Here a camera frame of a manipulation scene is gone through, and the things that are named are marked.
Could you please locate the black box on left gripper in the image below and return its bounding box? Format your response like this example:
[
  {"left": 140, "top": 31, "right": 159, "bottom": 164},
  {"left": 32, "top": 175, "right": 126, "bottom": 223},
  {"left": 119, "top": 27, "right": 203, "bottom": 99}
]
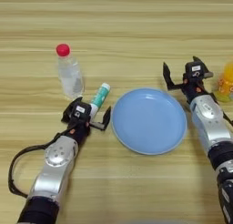
[{"left": 70, "top": 101, "right": 93, "bottom": 120}]

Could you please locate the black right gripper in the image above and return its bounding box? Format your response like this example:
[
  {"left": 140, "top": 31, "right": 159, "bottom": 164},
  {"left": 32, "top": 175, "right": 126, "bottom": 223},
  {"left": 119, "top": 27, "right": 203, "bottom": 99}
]
[{"left": 162, "top": 56, "right": 215, "bottom": 105}]

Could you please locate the clear bottle with red cap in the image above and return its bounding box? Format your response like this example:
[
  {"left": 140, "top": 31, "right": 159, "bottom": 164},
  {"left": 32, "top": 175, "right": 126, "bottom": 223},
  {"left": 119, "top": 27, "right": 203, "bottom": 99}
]
[{"left": 55, "top": 43, "right": 86, "bottom": 101}]

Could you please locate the green and white tube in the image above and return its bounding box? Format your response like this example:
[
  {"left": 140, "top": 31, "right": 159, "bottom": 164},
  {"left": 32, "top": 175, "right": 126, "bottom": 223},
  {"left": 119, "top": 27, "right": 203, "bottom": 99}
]
[{"left": 88, "top": 82, "right": 112, "bottom": 120}]

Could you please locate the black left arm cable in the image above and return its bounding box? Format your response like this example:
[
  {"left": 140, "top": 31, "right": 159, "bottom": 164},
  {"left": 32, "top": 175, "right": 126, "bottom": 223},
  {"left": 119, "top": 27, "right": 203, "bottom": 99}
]
[{"left": 7, "top": 130, "right": 71, "bottom": 199}]

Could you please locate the blue round plate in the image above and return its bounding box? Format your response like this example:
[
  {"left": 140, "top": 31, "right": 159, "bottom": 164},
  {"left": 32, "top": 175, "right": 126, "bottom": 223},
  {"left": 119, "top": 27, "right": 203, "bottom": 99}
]
[{"left": 110, "top": 87, "right": 188, "bottom": 156}]

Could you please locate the orange juice bottle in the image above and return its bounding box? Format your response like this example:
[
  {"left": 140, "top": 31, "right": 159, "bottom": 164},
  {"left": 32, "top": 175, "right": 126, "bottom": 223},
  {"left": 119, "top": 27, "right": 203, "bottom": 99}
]
[{"left": 213, "top": 62, "right": 233, "bottom": 104}]

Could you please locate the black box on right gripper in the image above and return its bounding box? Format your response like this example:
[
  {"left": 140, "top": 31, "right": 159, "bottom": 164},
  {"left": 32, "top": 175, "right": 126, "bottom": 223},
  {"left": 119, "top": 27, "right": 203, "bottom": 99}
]
[{"left": 184, "top": 61, "right": 207, "bottom": 80}]

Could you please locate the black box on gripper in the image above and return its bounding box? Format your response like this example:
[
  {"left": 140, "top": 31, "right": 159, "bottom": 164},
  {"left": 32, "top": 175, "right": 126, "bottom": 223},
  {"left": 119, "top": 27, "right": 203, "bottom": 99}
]
[
  {"left": 70, "top": 101, "right": 93, "bottom": 120},
  {"left": 184, "top": 61, "right": 207, "bottom": 80}
]

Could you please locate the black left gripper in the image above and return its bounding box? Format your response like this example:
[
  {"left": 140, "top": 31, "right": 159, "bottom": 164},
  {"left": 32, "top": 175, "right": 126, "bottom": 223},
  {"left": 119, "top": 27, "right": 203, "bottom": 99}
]
[{"left": 61, "top": 96, "right": 113, "bottom": 145}]

